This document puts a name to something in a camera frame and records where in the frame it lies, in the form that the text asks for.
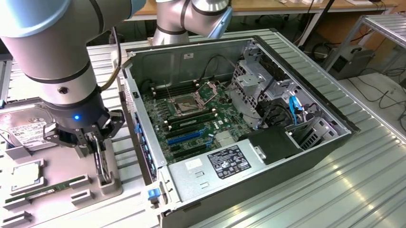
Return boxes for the silver chipset heatsink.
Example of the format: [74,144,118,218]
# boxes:
[215,132,238,145]

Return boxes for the black thin cable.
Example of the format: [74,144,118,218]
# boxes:
[348,67,406,121]

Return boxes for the blue expansion slot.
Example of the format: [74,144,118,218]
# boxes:
[167,131,205,146]

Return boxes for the silver hard disk white label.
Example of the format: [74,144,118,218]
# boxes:
[0,104,62,152]

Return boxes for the perforated metal drive cage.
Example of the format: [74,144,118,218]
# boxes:
[229,58,287,129]

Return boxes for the installed green RAM stick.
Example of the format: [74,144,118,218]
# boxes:
[167,115,215,129]

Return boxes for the thin metal locking lever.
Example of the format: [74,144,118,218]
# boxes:
[163,80,175,101]

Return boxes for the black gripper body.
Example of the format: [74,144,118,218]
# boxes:
[43,91,111,131]

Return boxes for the black drive wire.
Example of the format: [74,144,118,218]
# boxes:
[257,77,278,115]

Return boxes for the black plastic fan shroud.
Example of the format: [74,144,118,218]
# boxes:
[246,125,306,166]

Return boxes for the silver CPU chip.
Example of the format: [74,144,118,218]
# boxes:
[11,162,46,192]

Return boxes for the black box with handle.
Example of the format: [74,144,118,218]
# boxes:
[330,46,377,80]

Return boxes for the silver power supply black label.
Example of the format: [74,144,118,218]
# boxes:
[167,139,267,203]

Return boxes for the green motherboard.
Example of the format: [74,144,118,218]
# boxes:
[139,80,253,165]

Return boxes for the black looped wire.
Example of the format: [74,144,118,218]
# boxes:
[202,54,239,82]

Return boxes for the open black PC case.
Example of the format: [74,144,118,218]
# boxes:
[110,35,361,228]

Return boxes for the aluminium frame slat table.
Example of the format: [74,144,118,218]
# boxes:
[324,14,406,72]

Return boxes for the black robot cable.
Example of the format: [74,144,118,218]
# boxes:
[101,25,125,91]

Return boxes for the metal CPU socket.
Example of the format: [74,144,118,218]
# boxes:
[169,91,205,117]

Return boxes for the open socket cover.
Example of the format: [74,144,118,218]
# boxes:
[194,80,221,108]

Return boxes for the black expansion slot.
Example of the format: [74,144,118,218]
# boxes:
[173,144,207,159]

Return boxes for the black RAM slot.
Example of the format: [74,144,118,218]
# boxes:
[151,80,199,93]
[153,85,198,98]

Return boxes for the green RAM stick white label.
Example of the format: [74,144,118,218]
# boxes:
[4,178,86,204]

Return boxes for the wooden desk white legs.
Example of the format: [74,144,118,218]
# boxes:
[123,0,400,47]

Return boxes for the grey parts rack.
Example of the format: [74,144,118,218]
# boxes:
[0,140,125,228]

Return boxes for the blue data wire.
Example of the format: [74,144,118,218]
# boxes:
[289,95,304,126]

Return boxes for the black cable coil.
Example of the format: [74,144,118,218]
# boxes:
[312,42,333,60]

